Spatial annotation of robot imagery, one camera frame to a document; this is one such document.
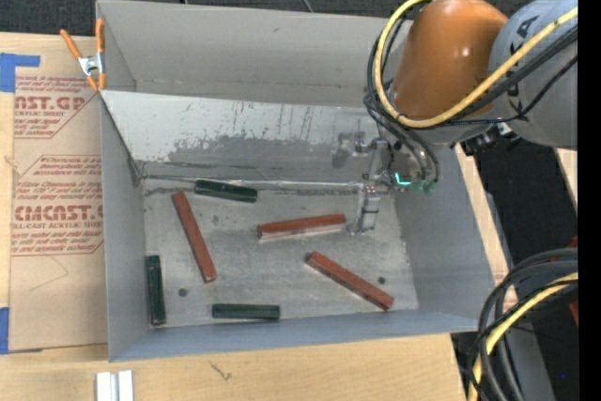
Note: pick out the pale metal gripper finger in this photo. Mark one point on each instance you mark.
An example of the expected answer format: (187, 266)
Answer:
(358, 220)
(373, 213)

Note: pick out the red-brown flat block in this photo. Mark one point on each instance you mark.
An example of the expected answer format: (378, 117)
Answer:
(349, 280)
(193, 235)
(300, 225)

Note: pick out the grey metal bin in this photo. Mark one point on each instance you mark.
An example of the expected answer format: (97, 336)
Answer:
(291, 145)

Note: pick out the dark green flat block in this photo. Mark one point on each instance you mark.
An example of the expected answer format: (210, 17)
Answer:
(245, 312)
(155, 290)
(225, 191)

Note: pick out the brown cardboard board, red print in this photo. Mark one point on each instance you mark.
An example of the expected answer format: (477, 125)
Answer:
(51, 202)

